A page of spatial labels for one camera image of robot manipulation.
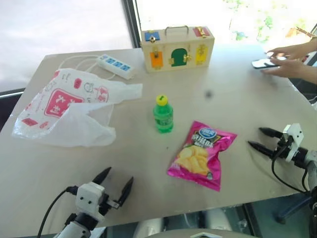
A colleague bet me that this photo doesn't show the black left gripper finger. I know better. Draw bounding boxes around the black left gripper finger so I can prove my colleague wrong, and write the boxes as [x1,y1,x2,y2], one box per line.
[92,167,112,185]
[118,176,135,207]

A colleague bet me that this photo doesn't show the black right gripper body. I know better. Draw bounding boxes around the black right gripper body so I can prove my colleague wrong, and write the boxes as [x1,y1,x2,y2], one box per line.
[273,132,294,161]

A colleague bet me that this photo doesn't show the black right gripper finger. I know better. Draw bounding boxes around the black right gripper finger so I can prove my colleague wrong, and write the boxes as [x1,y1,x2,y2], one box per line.
[248,140,276,160]
[258,127,284,139]

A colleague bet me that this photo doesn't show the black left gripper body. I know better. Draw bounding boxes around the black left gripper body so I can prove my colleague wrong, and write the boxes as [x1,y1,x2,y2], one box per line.
[99,192,122,216]

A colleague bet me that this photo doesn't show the black smartphone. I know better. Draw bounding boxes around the black smartphone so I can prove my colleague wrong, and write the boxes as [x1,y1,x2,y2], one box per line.
[251,57,282,69]

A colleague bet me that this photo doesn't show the person's left hand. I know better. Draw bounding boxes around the person's left hand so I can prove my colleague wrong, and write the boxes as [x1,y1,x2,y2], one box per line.
[261,58,308,79]

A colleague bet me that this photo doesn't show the person's right hand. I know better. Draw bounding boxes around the person's right hand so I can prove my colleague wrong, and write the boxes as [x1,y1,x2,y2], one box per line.
[265,45,299,60]

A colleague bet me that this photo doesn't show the pale rounded shape under table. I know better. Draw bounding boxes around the pale rounded shape under table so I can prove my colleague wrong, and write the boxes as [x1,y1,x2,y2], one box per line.
[135,217,166,238]

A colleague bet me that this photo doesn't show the pink potato chips bag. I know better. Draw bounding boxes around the pink potato chips bag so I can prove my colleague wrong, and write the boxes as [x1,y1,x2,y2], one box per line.
[166,120,238,192]

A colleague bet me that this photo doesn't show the white red-printed plastic bag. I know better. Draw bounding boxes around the white red-printed plastic bag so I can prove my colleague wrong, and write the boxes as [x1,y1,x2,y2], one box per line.
[11,67,144,148]

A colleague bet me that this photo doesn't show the green soda bottle yellow cap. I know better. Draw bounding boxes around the green soda bottle yellow cap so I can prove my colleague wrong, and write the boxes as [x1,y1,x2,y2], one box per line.
[153,95,174,134]

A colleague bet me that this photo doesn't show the brown wooden object outside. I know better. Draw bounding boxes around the brown wooden object outside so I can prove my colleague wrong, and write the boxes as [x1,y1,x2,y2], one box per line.
[285,26,317,39]

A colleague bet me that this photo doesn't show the white power strip blue sockets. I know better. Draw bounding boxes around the white power strip blue sockets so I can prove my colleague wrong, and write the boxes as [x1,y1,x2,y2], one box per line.
[96,54,136,80]

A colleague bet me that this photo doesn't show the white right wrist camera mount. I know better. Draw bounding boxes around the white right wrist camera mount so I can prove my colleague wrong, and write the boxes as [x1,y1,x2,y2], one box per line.
[282,123,304,163]

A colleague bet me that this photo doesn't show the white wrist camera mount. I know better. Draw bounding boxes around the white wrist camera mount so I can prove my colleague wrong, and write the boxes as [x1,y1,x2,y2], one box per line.
[282,123,304,163]
[75,182,106,223]

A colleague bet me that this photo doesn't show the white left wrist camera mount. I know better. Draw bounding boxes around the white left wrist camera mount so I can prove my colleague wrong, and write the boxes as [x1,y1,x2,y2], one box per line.
[75,182,106,223]

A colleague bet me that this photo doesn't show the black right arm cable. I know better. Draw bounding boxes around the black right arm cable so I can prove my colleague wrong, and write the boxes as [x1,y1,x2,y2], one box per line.
[271,146,311,193]

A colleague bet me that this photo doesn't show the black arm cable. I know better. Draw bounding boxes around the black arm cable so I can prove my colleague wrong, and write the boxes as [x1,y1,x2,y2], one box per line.
[37,185,78,238]
[271,146,311,193]

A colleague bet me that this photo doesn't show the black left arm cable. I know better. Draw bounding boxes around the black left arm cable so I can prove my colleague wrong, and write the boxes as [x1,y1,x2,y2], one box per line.
[37,185,78,238]

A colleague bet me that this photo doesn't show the white power strip cable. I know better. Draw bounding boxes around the white power strip cable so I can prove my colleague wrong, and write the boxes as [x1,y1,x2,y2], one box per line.
[58,55,117,82]

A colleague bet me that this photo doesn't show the wooden lock box with handle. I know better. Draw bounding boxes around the wooden lock box with handle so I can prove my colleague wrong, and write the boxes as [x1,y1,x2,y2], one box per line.
[140,25,215,74]

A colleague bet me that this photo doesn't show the dark window frame post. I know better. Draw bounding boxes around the dark window frame post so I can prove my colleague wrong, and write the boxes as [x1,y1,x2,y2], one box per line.
[122,0,142,50]

